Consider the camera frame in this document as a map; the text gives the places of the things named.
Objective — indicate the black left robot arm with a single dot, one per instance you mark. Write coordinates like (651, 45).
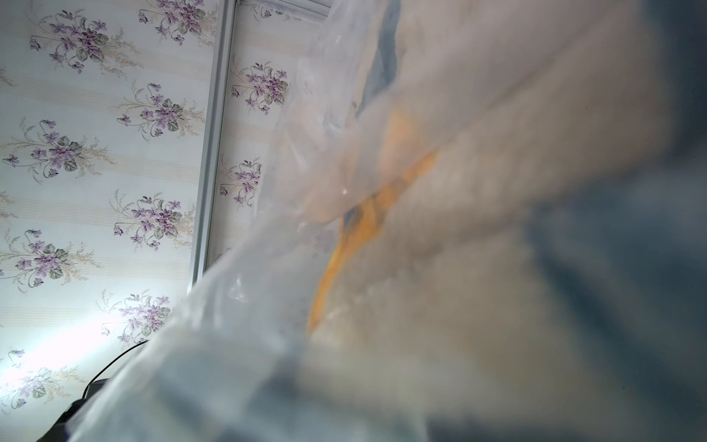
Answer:
(58, 432)

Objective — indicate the beige blanket with orange pattern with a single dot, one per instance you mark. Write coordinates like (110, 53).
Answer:
(524, 254)

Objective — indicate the clear plastic vacuum bag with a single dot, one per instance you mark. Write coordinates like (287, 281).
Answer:
(228, 363)

